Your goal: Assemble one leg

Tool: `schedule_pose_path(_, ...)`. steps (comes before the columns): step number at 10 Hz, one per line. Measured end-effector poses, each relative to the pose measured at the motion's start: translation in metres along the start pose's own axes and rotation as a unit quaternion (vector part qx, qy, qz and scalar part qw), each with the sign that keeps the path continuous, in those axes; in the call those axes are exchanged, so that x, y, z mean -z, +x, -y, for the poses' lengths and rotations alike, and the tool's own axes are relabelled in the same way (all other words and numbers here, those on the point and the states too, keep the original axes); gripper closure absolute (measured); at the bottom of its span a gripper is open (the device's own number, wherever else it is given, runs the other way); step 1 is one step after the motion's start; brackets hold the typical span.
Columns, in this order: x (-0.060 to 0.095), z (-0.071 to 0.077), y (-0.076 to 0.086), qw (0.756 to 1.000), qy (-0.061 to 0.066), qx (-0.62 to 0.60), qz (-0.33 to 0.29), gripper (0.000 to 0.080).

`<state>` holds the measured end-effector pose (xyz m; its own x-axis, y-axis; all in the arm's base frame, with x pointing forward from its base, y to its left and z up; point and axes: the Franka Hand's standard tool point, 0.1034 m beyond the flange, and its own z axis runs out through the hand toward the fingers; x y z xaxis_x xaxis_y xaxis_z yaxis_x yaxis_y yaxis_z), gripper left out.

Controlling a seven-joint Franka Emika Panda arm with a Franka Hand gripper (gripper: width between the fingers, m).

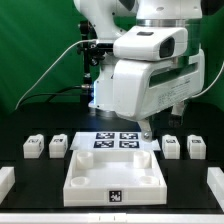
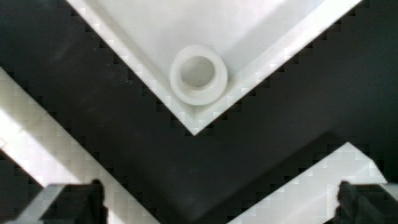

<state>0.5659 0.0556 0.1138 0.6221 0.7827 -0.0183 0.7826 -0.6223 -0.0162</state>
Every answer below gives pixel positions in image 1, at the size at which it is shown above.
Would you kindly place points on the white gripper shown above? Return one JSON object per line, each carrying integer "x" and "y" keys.
{"x": 141, "y": 89}

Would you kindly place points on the white square table top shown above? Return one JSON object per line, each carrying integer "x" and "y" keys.
{"x": 114, "y": 178}

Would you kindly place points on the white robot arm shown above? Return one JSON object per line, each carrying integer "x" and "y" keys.
{"x": 111, "y": 19}

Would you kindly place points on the white sheet with tags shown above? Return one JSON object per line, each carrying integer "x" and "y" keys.
{"x": 112, "y": 140}

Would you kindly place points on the white left obstacle block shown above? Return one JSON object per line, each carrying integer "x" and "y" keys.
{"x": 7, "y": 180}

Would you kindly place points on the white right obstacle wall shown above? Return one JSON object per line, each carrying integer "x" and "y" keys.
{"x": 215, "y": 180}

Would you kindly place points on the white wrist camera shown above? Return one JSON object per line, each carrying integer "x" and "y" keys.
{"x": 151, "y": 43}

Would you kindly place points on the white front rail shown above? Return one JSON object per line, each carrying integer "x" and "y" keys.
{"x": 8, "y": 218}

